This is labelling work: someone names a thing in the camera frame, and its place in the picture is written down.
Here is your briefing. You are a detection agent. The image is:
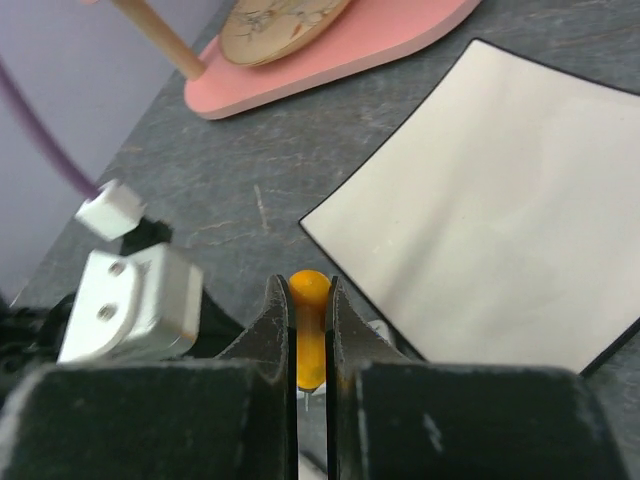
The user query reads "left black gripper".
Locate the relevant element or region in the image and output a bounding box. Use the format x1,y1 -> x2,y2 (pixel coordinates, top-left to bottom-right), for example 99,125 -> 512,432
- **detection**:
1,294 -> 75,380

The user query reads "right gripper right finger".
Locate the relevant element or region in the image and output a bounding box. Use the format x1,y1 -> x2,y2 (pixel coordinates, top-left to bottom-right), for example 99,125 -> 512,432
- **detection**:
326,278 -> 629,479

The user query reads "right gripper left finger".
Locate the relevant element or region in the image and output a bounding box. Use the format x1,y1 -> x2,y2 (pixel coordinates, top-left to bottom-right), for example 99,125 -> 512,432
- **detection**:
1,275 -> 291,479

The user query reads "orange handled screwdriver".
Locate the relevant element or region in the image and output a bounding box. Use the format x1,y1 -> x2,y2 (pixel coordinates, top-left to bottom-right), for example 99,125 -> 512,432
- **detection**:
288,270 -> 331,408

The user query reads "white square plate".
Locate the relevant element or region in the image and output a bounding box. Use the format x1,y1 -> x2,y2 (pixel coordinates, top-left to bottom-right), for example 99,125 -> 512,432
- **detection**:
300,40 -> 639,373

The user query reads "pink three-tier shelf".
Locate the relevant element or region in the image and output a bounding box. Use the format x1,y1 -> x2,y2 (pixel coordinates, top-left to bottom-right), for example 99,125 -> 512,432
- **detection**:
114,1 -> 479,120

